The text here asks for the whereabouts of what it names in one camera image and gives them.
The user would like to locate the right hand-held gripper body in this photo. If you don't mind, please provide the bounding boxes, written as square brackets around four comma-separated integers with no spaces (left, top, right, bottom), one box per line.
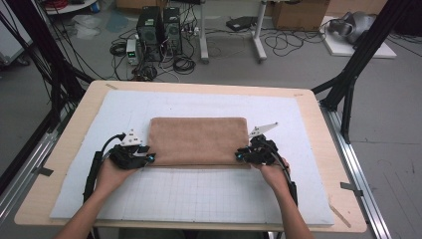
[245,121,284,166]

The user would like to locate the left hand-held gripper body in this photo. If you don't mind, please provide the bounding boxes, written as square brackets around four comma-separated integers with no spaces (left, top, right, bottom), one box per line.
[107,128,150,171]

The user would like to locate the brown towel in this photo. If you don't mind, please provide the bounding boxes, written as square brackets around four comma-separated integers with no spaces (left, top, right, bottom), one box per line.
[146,117,252,170]

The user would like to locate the person's left hand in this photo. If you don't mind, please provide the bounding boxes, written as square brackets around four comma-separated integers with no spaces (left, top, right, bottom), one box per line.
[95,157,144,197]

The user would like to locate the person's right hand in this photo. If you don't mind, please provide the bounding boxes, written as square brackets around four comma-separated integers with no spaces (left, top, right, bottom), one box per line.
[254,157,292,196]

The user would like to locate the white grid mat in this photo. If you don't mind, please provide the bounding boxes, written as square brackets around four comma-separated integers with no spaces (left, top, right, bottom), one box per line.
[49,89,335,227]

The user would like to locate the grey tape piece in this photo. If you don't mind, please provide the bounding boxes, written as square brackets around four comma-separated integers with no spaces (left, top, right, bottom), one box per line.
[339,181,364,198]
[32,166,55,177]

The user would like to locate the long tan tape strip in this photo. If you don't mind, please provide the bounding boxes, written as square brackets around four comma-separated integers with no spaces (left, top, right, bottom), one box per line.
[327,203,352,229]

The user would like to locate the white power supply unit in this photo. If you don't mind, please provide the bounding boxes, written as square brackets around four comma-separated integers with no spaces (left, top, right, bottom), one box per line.
[125,38,140,66]

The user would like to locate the large black computer tower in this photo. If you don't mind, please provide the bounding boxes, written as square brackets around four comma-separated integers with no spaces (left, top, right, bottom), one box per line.
[135,6,164,63]

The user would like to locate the slim black computer tower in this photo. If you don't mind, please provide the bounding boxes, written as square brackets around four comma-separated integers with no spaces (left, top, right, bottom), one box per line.
[162,7,184,56]

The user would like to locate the black flat device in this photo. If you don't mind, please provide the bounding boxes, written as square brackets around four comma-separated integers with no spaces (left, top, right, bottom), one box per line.
[225,15,260,33]

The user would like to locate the white floor board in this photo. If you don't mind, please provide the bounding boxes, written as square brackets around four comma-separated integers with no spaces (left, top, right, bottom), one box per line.
[319,15,398,60]

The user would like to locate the cardboard box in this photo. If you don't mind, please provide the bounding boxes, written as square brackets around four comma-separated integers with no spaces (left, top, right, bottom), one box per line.
[272,0,331,32]

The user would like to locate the grey rounded device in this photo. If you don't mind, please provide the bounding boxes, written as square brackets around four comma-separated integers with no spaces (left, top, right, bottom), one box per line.
[327,11,378,45]

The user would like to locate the round white table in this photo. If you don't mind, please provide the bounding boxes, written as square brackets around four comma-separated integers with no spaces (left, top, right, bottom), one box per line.
[42,0,100,16]

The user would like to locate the aluminium rail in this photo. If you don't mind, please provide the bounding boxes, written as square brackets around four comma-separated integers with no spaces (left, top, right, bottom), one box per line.
[0,129,62,227]
[318,102,393,239]

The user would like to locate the coiled black cable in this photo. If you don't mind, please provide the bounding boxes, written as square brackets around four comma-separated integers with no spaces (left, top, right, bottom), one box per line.
[171,56,197,76]

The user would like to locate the loose black floor cable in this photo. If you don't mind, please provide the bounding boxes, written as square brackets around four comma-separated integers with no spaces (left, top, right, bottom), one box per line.
[263,29,326,58]

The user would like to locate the white desk frame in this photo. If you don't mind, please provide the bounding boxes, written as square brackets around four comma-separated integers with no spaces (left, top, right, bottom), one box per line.
[198,0,269,65]

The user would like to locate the black metal frame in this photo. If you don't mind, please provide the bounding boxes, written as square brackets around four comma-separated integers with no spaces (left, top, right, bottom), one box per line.
[5,0,96,134]
[311,0,420,144]

